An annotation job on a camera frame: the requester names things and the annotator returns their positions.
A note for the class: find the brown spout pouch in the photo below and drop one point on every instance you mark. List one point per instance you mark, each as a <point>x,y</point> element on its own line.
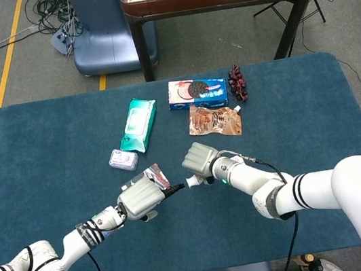
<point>214,121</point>

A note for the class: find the small lavender tissue pack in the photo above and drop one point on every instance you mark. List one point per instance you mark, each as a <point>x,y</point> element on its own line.
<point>123,159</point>

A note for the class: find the black red printed box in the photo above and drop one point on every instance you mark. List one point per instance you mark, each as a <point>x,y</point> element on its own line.
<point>155,174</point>

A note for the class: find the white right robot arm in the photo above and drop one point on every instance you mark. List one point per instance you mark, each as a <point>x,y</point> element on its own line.
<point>347,191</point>

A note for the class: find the blue cookie box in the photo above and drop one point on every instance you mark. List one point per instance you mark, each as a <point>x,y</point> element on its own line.
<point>198,93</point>

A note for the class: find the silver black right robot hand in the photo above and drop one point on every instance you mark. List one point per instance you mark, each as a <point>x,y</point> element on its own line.
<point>198,158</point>

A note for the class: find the white toothpaste tube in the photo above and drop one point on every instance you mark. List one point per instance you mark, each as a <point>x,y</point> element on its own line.
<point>192,181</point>

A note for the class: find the blue table mat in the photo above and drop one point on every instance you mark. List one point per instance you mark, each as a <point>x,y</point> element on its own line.
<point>201,242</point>

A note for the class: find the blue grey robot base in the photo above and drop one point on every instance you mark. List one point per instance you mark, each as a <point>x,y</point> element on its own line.
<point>102,34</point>

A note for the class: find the dark glass bottle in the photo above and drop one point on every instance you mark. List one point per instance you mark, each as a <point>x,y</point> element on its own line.
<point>312,265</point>

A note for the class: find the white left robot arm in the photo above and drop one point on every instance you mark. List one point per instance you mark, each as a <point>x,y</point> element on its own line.
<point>48,256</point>

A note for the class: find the green wet wipes pack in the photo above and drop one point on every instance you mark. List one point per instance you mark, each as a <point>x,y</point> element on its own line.
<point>139,125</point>

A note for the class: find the dark red grape bunch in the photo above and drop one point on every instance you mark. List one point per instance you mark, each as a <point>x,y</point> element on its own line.
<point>237,83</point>

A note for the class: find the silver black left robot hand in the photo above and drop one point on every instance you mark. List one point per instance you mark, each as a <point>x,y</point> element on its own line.
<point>140,198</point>

